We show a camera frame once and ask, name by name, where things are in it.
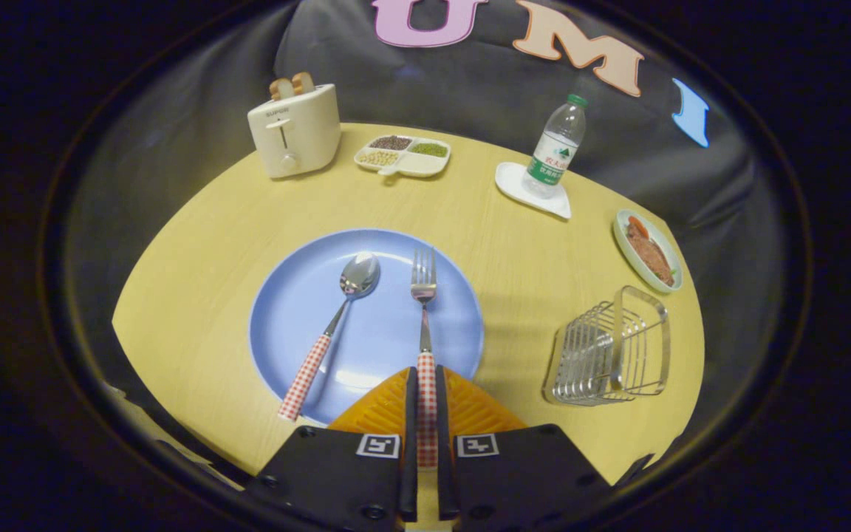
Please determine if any metal wire rack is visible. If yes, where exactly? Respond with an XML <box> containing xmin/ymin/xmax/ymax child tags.
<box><xmin>541</xmin><ymin>285</ymin><xmax>671</xmax><ymax>407</ymax></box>

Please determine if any fork with checkered handle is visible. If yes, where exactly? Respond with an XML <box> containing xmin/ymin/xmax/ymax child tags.
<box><xmin>410</xmin><ymin>246</ymin><xmax>439</xmax><ymax>468</ymax></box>

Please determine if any spoon with checkered handle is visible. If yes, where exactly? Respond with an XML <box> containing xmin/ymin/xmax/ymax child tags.
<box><xmin>278</xmin><ymin>252</ymin><xmax>381</xmax><ymax>423</ymax></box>

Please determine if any blue round plate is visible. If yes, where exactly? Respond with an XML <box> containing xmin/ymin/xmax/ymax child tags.
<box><xmin>249</xmin><ymin>228</ymin><xmax>485</xmax><ymax>426</ymax></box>

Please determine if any clear plastic water bottle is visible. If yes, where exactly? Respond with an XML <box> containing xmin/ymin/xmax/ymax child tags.
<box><xmin>522</xmin><ymin>94</ymin><xmax>589</xmax><ymax>200</ymax></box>

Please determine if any black backdrop cloth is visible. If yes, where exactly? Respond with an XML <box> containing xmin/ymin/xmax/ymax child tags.
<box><xmin>64</xmin><ymin>0</ymin><xmax>792</xmax><ymax>474</ymax></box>

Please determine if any green-rimmed plate of food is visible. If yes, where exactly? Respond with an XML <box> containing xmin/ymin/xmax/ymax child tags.
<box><xmin>612</xmin><ymin>209</ymin><xmax>684</xmax><ymax>294</ymax></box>

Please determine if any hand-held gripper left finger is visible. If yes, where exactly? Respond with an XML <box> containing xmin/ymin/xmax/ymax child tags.
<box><xmin>255</xmin><ymin>366</ymin><xmax>420</xmax><ymax>530</ymax></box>

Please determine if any white coaster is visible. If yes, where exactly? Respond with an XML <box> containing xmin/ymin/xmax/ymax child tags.
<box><xmin>495</xmin><ymin>162</ymin><xmax>573</xmax><ymax>220</ymax></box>

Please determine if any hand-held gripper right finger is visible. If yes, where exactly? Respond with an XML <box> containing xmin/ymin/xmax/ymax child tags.
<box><xmin>436</xmin><ymin>365</ymin><xmax>613</xmax><ymax>531</ymax></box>

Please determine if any cream toaster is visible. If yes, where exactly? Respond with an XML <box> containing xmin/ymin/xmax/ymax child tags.
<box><xmin>247</xmin><ymin>83</ymin><xmax>342</xmax><ymax>180</ymax></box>

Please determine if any white divided dish of beans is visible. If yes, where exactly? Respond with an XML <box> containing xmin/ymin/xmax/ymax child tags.
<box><xmin>354</xmin><ymin>134</ymin><xmax>452</xmax><ymax>179</ymax></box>

